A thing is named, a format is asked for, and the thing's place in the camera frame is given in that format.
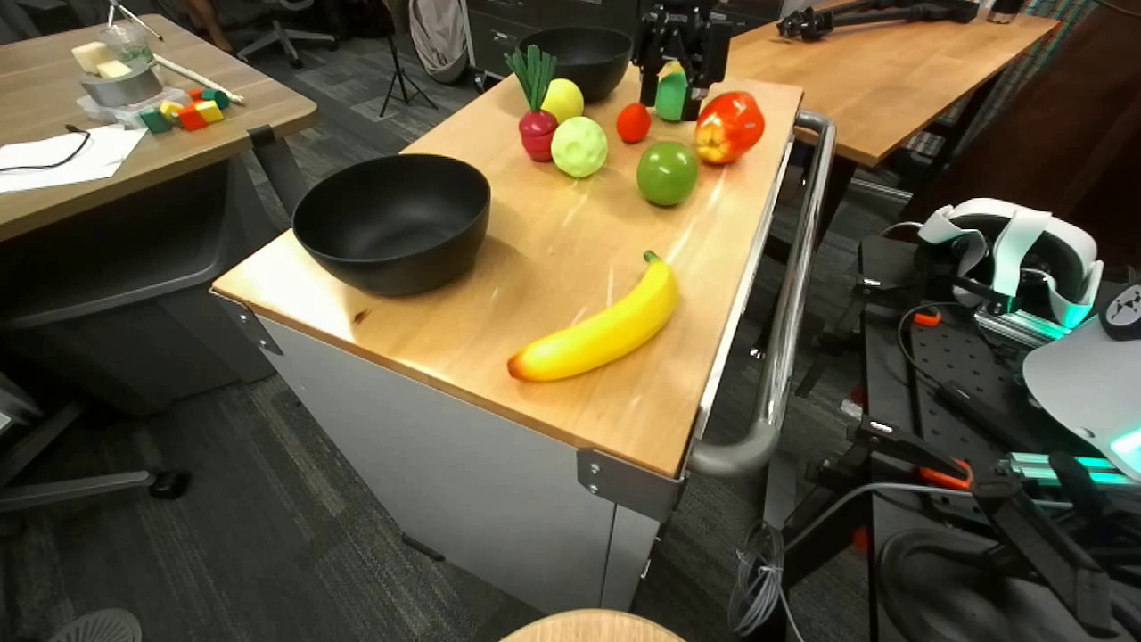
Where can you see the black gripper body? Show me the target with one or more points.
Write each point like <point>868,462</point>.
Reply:
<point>682,25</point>

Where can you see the red toy strawberry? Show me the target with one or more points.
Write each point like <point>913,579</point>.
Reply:
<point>634,124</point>

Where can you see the orange toy bell pepper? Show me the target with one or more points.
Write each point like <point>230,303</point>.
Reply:
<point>729,126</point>

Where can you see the yellow toy lemon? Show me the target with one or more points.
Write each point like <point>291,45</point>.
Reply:
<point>563,96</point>

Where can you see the light green dimpled ball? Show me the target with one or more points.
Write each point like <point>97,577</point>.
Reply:
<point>578,147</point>

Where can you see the green toy apple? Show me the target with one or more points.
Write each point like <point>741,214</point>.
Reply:
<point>669,172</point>

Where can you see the red toy radish green leaves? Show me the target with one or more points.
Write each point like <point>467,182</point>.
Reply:
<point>540,132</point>

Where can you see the yellow toy banana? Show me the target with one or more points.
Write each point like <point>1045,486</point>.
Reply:
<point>594,333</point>

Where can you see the large black bowl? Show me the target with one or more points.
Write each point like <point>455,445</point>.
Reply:
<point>584,59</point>

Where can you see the black device on table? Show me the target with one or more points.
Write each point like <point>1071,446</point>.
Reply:
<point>856,18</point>

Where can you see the wooden side table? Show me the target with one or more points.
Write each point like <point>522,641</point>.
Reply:
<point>879,82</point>

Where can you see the grey hanging cloth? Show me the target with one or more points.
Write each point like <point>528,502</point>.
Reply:
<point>442,36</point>

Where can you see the black floor tripod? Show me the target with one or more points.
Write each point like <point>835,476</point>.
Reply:
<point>398,59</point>

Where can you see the small black bowl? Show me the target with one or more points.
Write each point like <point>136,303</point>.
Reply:
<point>393,225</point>

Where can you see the orange black clamp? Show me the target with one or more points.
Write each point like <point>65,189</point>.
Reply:
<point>930,320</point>
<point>946,480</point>

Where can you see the white VR headset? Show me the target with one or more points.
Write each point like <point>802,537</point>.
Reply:
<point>1012,253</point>

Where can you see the office chair wheeled base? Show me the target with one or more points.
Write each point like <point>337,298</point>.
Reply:
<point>281,36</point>

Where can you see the black perforated breadboard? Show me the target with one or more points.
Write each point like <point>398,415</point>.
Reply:
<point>950,394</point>

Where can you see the thin white stick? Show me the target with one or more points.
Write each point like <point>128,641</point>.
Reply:
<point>201,81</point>

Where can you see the wooden butcher block table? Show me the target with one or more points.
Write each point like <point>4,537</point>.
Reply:
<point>475,502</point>

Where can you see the colourful toy blocks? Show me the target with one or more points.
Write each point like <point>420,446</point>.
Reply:
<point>192,111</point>

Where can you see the grey curved shell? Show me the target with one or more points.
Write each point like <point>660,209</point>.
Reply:
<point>1081,394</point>

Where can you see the round wooden stool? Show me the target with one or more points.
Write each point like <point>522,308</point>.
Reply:
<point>594,628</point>

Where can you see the white paper sheets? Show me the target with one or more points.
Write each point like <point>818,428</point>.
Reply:
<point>74,156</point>

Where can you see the black stand tubes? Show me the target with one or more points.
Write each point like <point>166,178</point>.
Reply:
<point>1045,546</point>

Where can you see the wooden office table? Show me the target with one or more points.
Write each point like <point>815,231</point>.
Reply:
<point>36,82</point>

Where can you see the black mesh office chair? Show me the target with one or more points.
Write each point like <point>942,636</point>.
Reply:
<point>83,486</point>

